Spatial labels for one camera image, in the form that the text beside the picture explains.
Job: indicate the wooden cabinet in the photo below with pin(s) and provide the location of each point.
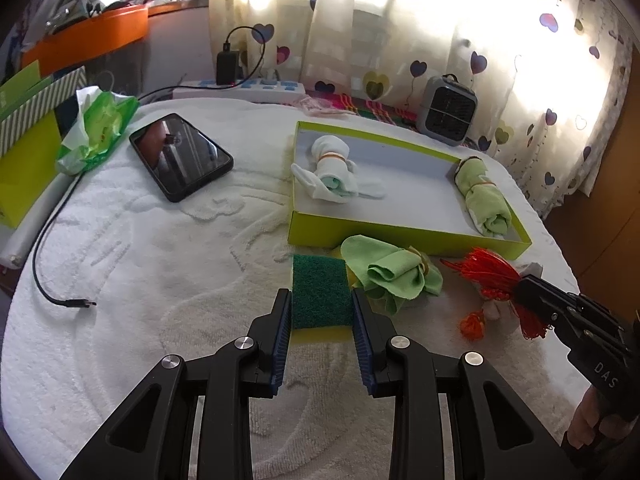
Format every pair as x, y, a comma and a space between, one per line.
599, 234

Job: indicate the black smartphone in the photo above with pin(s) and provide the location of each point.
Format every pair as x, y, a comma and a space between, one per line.
179, 157

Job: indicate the orange shelf tray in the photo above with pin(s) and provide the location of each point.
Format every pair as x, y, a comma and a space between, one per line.
94, 37

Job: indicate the green yellow scrub sponge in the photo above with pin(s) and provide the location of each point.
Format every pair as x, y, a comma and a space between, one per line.
321, 300

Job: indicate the plaid colourful cloth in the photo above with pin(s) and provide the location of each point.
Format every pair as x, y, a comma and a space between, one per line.
373, 110

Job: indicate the lime green striped box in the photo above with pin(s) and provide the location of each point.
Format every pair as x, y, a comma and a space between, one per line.
30, 136

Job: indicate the pink plastic packet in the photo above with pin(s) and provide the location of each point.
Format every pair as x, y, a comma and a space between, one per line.
315, 107

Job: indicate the green towel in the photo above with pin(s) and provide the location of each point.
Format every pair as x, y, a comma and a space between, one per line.
486, 205

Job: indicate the heart patterned curtain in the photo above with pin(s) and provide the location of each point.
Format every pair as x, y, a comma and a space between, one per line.
550, 76

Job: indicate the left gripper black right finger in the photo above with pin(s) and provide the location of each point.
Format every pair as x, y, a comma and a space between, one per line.
494, 433

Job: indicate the lime green cardboard tray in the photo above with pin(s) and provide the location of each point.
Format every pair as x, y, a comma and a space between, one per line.
421, 208

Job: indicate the red yarn white cloth bundle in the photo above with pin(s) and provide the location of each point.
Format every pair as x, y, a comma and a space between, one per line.
495, 279

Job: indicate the white blue power strip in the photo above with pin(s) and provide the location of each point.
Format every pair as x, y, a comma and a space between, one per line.
261, 91

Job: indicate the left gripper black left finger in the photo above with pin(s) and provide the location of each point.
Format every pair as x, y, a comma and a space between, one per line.
193, 408

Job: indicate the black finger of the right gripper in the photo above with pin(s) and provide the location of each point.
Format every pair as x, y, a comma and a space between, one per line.
541, 306

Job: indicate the grey small desk heater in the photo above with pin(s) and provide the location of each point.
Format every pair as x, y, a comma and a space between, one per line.
446, 110

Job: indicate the green white tissue pack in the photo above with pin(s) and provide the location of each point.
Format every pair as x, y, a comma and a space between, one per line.
102, 119

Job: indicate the white sock bundle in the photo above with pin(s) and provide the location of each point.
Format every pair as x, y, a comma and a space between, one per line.
335, 178

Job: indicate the right hand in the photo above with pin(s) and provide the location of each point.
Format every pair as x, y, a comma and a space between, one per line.
588, 421

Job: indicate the black charger plug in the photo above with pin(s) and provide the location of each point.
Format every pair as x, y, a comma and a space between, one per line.
227, 62

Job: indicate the light green cloth bundle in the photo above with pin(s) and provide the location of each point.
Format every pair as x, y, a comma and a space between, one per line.
387, 273

